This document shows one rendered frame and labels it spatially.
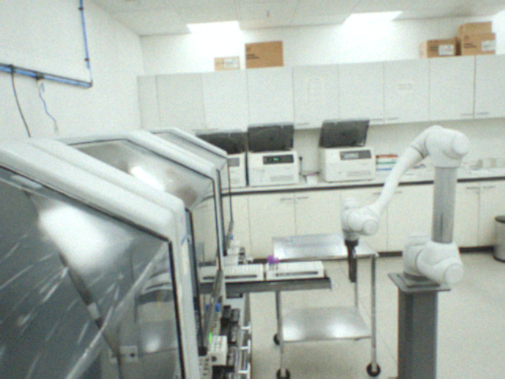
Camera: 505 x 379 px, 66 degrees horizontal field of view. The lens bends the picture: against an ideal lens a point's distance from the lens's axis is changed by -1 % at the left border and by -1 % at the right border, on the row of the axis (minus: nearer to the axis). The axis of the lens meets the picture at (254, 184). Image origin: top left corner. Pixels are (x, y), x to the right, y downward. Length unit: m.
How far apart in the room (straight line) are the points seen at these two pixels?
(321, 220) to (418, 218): 1.08
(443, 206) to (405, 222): 2.64
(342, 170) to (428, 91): 1.36
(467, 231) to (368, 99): 1.85
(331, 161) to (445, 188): 2.45
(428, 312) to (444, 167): 0.82
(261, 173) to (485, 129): 2.89
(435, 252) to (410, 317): 0.46
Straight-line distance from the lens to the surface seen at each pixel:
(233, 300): 2.11
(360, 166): 4.47
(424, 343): 2.52
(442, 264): 2.12
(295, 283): 2.11
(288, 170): 4.34
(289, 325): 2.79
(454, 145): 2.01
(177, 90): 4.67
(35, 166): 0.94
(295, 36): 5.03
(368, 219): 1.90
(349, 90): 4.70
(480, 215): 5.07
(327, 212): 4.47
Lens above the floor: 1.64
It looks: 9 degrees down
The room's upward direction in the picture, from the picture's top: 3 degrees counter-clockwise
